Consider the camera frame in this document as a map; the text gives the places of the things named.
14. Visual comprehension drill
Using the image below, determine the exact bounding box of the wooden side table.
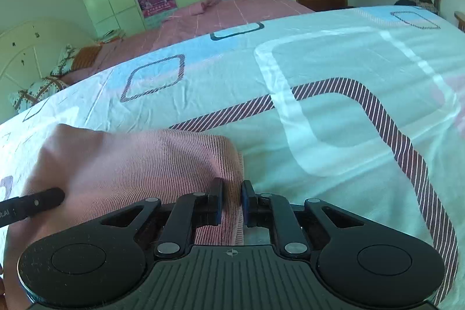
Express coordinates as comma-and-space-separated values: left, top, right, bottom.
454, 11, 465, 31

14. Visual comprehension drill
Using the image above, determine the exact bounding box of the pink checked bed cover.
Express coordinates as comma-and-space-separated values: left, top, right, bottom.
60, 0, 314, 86

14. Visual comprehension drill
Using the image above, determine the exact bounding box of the person's right hand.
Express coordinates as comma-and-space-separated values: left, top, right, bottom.
0, 265, 5, 298

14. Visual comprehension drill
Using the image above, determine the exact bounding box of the white patterned pillow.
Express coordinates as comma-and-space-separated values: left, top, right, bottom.
8, 45, 79, 113

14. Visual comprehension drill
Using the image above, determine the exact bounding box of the pink sweatshirt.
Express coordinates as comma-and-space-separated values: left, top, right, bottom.
1, 124, 244, 309

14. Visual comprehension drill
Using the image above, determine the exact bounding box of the orange striped pillow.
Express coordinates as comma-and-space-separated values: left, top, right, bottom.
71, 45, 103, 71

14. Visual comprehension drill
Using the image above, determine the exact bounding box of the white arched headboard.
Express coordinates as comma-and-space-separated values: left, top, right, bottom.
1, 18, 95, 122

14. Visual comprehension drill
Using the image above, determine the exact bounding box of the light blue patterned bedsheet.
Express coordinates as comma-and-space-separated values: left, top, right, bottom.
1, 6, 464, 309

